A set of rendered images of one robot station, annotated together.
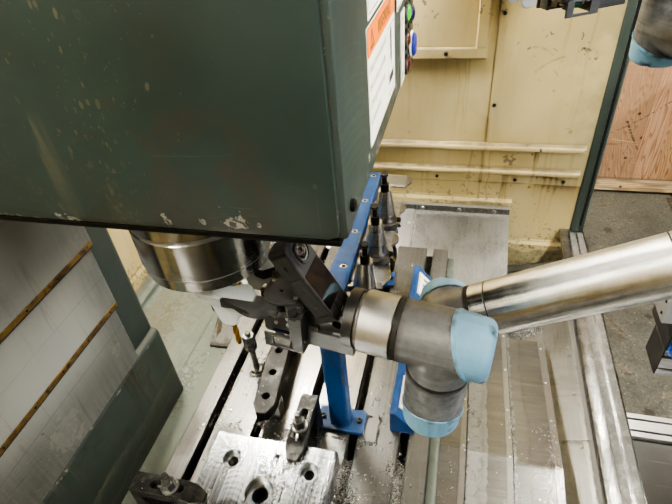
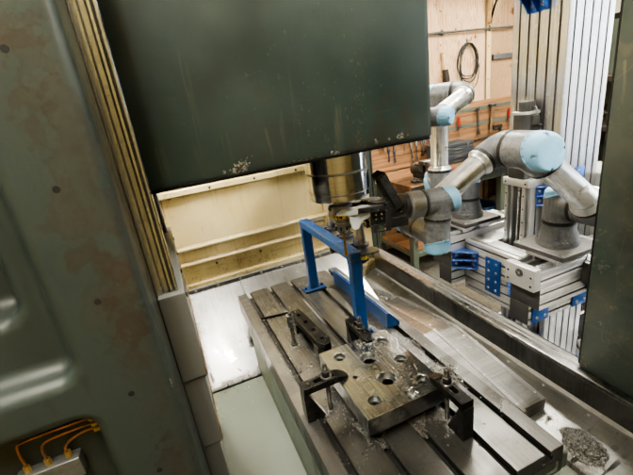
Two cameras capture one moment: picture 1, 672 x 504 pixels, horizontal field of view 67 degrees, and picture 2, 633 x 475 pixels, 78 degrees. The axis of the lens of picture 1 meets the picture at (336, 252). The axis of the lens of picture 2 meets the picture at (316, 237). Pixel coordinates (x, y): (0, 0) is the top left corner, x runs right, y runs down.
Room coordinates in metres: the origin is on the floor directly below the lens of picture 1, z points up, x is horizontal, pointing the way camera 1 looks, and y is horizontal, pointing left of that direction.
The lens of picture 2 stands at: (-0.24, 0.80, 1.70)
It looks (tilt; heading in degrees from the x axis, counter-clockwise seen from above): 20 degrees down; 323
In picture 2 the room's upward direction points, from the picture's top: 8 degrees counter-clockwise
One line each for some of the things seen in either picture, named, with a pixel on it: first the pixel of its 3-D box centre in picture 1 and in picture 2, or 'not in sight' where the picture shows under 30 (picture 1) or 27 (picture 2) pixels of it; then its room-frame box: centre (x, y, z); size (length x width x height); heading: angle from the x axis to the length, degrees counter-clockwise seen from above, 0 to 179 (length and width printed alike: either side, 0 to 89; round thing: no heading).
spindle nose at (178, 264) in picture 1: (200, 210); (336, 173); (0.50, 0.15, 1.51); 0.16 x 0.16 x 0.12
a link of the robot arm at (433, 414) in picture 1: (435, 381); (432, 233); (0.40, -0.11, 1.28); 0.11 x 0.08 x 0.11; 163
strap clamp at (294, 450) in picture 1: (303, 433); (359, 335); (0.54, 0.10, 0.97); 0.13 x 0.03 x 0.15; 163
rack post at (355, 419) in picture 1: (335, 376); (358, 300); (0.61, 0.02, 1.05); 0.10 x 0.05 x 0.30; 73
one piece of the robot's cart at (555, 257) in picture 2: not in sight; (559, 248); (0.30, -0.81, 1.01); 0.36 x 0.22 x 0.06; 73
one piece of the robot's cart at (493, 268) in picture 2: not in sight; (492, 276); (0.56, -0.79, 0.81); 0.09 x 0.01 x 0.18; 163
